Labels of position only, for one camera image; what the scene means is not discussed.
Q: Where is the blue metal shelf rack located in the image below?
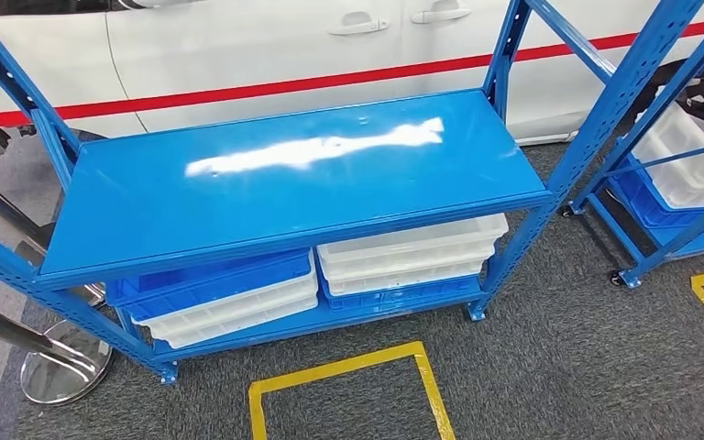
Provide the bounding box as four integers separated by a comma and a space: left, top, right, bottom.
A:
0, 0, 704, 387
561, 0, 704, 290

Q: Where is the white plastic crate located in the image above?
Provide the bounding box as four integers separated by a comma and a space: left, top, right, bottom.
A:
631, 103, 704, 211
133, 251, 320, 350
317, 212, 510, 298

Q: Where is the blue plastic crate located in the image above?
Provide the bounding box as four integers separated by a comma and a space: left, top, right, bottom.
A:
607, 158, 704, 244
105, 247, 313, 323

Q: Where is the white car with red stripe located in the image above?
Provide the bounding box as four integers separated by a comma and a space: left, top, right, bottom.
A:
0, 0, 704, 147

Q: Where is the chrome stanchion post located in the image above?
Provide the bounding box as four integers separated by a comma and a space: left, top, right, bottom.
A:
0, 163, 107, 308
0, 296, 115, 406

